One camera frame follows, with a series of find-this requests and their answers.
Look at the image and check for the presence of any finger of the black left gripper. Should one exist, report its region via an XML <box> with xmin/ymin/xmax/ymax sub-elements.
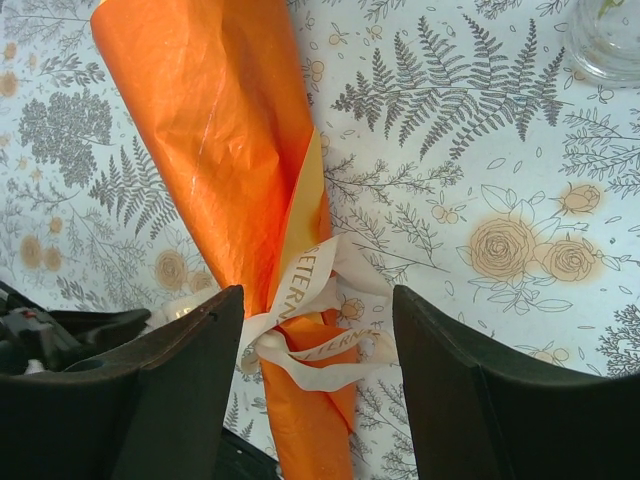
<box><xmin>50</xmin><ymin>308</ymin><xmax>151</xmax><ymax>350</ymax></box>

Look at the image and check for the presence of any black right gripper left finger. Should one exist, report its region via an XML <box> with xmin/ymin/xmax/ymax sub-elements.
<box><xmin>1</xmin><ymin>286</ymin><xmax>244</xmax><ymax>479</ymax></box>

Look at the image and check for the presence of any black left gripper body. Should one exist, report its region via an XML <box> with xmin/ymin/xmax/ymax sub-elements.
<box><xmin>1</xmin><ymin>282</ymin><xmax>80</xmax><ymax>375</ymax></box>

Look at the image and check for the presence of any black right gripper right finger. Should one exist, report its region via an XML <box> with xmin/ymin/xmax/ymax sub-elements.
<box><xmin>392</xmin><ymin>285</ymin><xmax>639</xmax><ymax>479</ymax></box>

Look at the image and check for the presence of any cream printed ribbon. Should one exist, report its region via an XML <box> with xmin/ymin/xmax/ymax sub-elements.
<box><xmin>237</xmin><ymin>234</ymin><xmax>398</xmax><ymax>392</ymax></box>

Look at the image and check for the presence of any orange paper bouquet wrap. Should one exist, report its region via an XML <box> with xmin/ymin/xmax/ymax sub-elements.
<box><xmin>89</xmin><ymin>0</ymin><xmax>359</xmax><ymax>480</ymax></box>

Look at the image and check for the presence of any clear glass vase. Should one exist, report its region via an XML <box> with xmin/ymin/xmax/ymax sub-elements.
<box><xmin>566</xmin><ymin>0</ymin><xmax>639</xmax><ymax>88</ymax></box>

